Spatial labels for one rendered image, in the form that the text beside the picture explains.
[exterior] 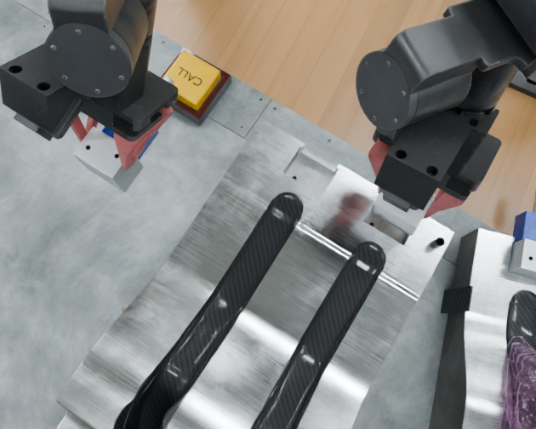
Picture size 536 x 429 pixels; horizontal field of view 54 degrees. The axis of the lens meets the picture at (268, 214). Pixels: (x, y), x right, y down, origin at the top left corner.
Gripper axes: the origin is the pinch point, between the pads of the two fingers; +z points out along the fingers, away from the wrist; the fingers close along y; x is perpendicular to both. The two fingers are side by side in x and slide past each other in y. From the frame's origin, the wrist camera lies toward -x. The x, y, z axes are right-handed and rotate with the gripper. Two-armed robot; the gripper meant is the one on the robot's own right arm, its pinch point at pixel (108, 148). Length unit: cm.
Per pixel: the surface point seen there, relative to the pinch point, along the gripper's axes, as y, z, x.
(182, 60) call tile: -4.4, 1.8, 21.1
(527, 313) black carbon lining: 49, 4, 15
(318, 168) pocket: 18.8, 1.6, 16.0
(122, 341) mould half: 12.0, 9.8, -12.1
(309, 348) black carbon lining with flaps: 28.6, 9.4, -1.5
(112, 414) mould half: 15.2, 11.8, -17.6
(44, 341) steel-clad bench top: 1.4, 23.7, -11.7
